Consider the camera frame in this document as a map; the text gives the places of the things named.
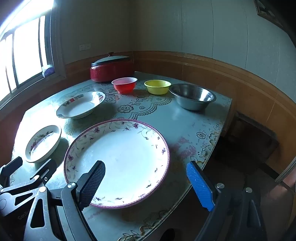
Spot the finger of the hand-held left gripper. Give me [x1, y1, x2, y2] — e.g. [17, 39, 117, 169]
[0, 159, 57, 207]
[0, 157, 23, 189]

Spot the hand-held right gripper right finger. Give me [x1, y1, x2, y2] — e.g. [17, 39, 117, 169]
[186, 161, 269, 241]

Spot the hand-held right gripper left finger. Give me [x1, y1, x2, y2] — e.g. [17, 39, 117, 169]
[24, 161, 106, 241]

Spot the small floral white dish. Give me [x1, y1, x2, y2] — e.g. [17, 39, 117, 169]
[25, 125, 62, 163]

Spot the large floral white plate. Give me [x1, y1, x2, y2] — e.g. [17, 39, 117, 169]
[63, 119, 171, 209]

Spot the white plate with red print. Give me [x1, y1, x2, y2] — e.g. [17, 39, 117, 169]
[56, 91, 106, 119]

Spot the stainless steel bowl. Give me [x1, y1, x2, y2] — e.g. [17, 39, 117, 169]
[169, 83, 216, 111]

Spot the red plastic bowl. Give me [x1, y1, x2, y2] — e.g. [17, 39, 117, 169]
[111, 77, 138, 94]

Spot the yellow plastic bowl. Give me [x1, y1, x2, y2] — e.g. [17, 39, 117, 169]
[144, 80, 172, 95]

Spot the purple item on windowsill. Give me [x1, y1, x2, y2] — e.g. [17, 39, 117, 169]
[42, 65, 55, 77]

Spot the red cooking pot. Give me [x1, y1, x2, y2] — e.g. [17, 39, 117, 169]
[90, 61, 134, 82]

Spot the window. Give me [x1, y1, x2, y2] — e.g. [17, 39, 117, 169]
[0, 0, 66, 102]

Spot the grey pot lid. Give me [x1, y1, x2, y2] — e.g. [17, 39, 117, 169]
[91, 52, 130, 67]

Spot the dark picture frame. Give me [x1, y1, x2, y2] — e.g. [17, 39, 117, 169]
[254, 0, 284, 29]

